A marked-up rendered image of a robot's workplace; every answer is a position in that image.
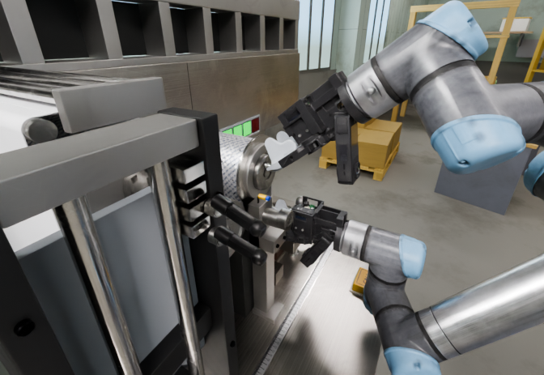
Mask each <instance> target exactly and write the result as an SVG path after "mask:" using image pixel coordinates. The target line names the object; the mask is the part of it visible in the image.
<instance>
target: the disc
mask: <svg viewBox="0 0 544 375"><path fill-rule="evenodd" d="M268 138H269V136H267V135H264V134H259V135H257V136H256V137H254V138H253V139H252V140H251V141H250V142H249V143H248V144H247V146H246V147H245V149H244V150H243V152H242V155H241V157H240V161H239V163H238V167H237V171H236V190H237V193H238V196H239V198H240V200H241V202H242V203H244V204H246V205H248V204H249V203H250V202H252V201H253V200H254V198H250V197H249V196H248V195H247V194H246V193H245V191H244V185H243V174H244V166H245V163H246V160H247V159H248V157H249V154H250V152H251V151H252V149H254V148H255V146H256V145H258V144H259V143H265V141H266V140H267V139H268Z"/></svg>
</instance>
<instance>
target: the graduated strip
mask: <svg viewBox="0 0 544 375"><path fill-rule="evenodd" d="M333 245H334V242H332V244H331V245H330V246H329V247H328V248H327V249H326V250H325V251H324V252H323V254H322V255H321V257H320V259H319V260H318V262H317V264H316V265H315V267H314V269H313V270H312V273H311V274H310V276H309V277H308V279H307V281H306V283H305V284H304V286H303V287H302V289H301V291H300V293H299V295H298V296H297V297H296V299H295V301H294V303H293V305H292V307H291V308H290V310H289V311H288V313H287V315H286V317H285V318H284V320H283V322H282V324H281V325H280V327H279V328H278V330H277V332H276V334H275V335H274V337H273V338H272V340H271V342H270V344H269V346H268V348H267V349H266V351H265V353H264V354H263V356H262V358H261V359H260V361H259V362H258V364H257V367H256V368H255V369H254V371H253V373H252V375H265V373H266V370H267V369H268V368H269V366H270V363H271V361H272V360H273V358H274V356H275V354H276V353H277V351H278V349H279V347H280V345H281V344H282V342H283V340H284V338H285V336H286V335H287V332H288V331H289V329H290V328H291V325H292V323H293V321H294V320H295V318H296V316H297V314H298V312H299V311H300V309H301V307H302V305H303V303H304V302H305V300H306V298H307V296H308V294H309V293H310V291H311V289H312V286H313V285H314V283H315V282H316V280H317V277H318V276H319V274H320V273H321V270H322V268H323V267H324V265H325V263H326V261H327V260H328V258H329V256H330V254H331V252H332V251H333V249H334V248H333Z"/></svg>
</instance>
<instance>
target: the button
mask: <svg viewBox="0 0 544 375"><path fill-rule="evenodd" d="M367 275H368V270H367V269H364V268H362V267H360V268H359V270H358V273H357V275H356V277H355V281H354V283H353V288H352V290H354V291H356V292H359V293H362V294H363V288H364V285H365V283H366V278H367Z"/></svg>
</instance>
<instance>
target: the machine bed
mask: <svg viewBox="0 0 544 375"><path fill-rule="evenodd" d="M312 245H313V243H312V244H311V245H310V244H307V245H304V244H300V246H299V247H298V250H299V254H298V255H297V256H295V257H292V256H290V255H289V254H288V252H286V253H285V254H284V256H283V257H282V258H281V260H280V261H279V263H282V264H283V277H282V278H281V279H280V280H279V282H278V283H277V285H276V286H274V300H276V301H277V302H279V303H281V304H283V305H284V308H283V311H282V312H281V313H280V314H279V316H278V318H277V320H276V322H275V323H274V324H273V323H271V322H269V321H267V320H265V319H264V318H262V317H259V316H257V315H256V314H254V313H253V310H251V311H250V313H249V315H248V316H247V317H242V316H240V315H239V314H238V313H235V312H234V318H235V328H236V347H237V357H238V367H239V375H252V373H253V371H254V369H255V368H256V367H257V364H258V362H259V361H260V359H261V358H262V356H263V354H264V353H265V351H266V349H267V348H268V346H269V344H270V342H271V340H272V338H273V337H274V335H275V334H276V332H277V330H278V328H279V327H280V325H281V324H282V322H283V320H284V318H285V317H286V315H287V313H288V311H289V310H290V308H291V307H292V305H293V303H294V301H295V299H296V297H297V296H298V295H299V293H300V291H301V289H302V287H303V286H304V284H305V283H306V281H307V279H308V277H309V276H310V274H311V273H312V270H313V269H314V267H315V265H316V264H317V262H318V260H319V259H320V257H321V255H322V254H323V253H322V254H321V255H320V256H319V258H318V259H317V261H316V262H314V263H313V264H312V265H310V266H309V267H308V268H307V267H306V266H305V265H304V264H303V263H302V262H301V261H300V259H301V258H302V254H303V253H304V251H305V250H306V249H307V248H308V247H309V248H310V247H311V246H312ZM360 267H362V268H364V269H367V270H368V267H369V263H366V262H362V261H360V260H358V259H355V258H352V257H349V256H346V255H344V254H342V252H338V251H335V250H333V251H332V252H331V254H330V256H329V258H328V260H327V261H326V263H325V265H324V267H323V268H322V270H321V273H320V274H319V276H318V277H317V280H316V282H315V283H314V285H313V286H312V289H311V291H310V293H309V294H308V296H307V298H306V300H305V302H304V303H303V305H302V307H301V309H300V311H299V312H298V314H297V316H296V318H295V320H294V321H293V323H292V325H291V328H290V329H289V331H288V332H287V335H286V336H285V338H284V340H283V342H282V344H281V345H280V347H279V349H278V351H277V353H276V354H275V356H274V358H273V360H272V361H271V363H270V366H269V368H268V369H267V370H266V373H265V375H376V369H377V365H378V361H379V357H380V350H381V346H382V344H381V341H380V336H379V333H378V329H377V327H376V323H375V320H374V317H373V316H372V315H371V314H370V313H369V312H368V310H367V309H366V308H365V306H364V304H363V296H360V295H357V294H355V293H353V292H349V290H350V287H351V284H352V282H353V279H354V277H355V274H356V271H357V270H359V268H360Z"/></svg>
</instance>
